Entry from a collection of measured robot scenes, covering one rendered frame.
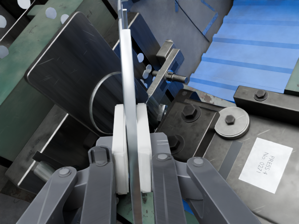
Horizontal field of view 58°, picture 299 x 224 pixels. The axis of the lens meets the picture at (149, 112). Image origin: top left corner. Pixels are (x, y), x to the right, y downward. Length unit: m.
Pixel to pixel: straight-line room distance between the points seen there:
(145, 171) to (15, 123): 0.45
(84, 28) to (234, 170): 0.32
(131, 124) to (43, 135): 0.42
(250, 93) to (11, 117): 0.43
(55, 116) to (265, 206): 0.41
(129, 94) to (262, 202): 0.28
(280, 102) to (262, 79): 1.60
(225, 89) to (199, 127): 1.60
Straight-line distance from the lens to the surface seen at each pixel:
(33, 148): 0.58
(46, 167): 0.55
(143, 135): 0.16
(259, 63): 2.08
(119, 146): 0.15
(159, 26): 1.84
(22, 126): 0.60
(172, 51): 0.71
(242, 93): 0.45
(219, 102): 0.90
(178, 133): 0.45
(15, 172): 0.59
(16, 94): 0.57
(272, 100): 0.43
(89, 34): 0.47
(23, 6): 0.57
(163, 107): 0.64
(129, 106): 0.18
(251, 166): 0.42
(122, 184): 0.16
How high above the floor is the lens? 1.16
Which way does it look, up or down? 38 degrees down
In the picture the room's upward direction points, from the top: 108 degrees clockwise
